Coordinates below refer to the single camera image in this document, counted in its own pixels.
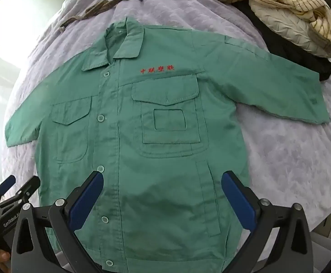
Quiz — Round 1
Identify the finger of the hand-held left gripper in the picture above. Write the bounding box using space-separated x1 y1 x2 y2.
0 175 16 197
0 175 41 209

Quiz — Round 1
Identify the brown fabric strap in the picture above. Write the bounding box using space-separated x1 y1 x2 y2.
59 0 208 33

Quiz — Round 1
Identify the black cloth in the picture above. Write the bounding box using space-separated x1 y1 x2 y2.
234 1 331 82

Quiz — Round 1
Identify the person's left hand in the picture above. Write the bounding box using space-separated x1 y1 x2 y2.
0 249 14 272

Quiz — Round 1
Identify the green work shirt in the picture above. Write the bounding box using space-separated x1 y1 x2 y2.
5 17 331 273

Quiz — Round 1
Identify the beige crinkled cloth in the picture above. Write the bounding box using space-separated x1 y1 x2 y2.
249 0 331 58

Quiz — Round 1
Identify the lilac embossed blanket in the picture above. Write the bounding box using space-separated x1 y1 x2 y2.
0 0 331 234

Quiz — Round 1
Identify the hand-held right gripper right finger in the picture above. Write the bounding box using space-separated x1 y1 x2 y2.
221 171 314 273

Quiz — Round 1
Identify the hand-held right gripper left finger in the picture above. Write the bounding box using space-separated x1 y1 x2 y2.
10 171 105 273

